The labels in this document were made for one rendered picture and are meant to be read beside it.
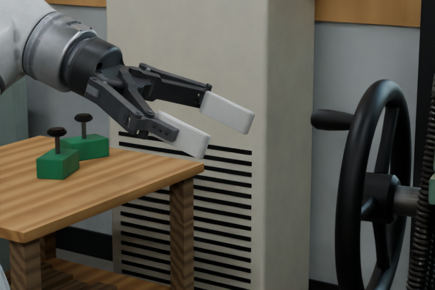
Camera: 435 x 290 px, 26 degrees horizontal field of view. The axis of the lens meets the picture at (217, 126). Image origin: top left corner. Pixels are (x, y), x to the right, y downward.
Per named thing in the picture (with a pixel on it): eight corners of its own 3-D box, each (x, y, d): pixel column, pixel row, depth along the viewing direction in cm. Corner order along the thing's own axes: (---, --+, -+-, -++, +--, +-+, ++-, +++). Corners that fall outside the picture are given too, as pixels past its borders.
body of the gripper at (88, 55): (71, 39, 113) (136, 70, 110) (107, 31, 121) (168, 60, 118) (55, 95, 116) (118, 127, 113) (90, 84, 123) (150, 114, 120)
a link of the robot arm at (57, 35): (74, 8, 122) (112, 26, 121) (55, 72, 125) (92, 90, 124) (33, 15, 114) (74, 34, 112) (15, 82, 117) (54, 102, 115)
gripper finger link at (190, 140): (159, 109, 108) (156, 111, 107) (211, 135, 106) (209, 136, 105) (151, 133, 109) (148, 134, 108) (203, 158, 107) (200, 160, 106)
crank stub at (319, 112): (309, 133, 111) (315, 120, 112) (358, 138, 108) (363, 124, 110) (307, 116, 109) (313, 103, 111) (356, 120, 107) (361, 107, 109)
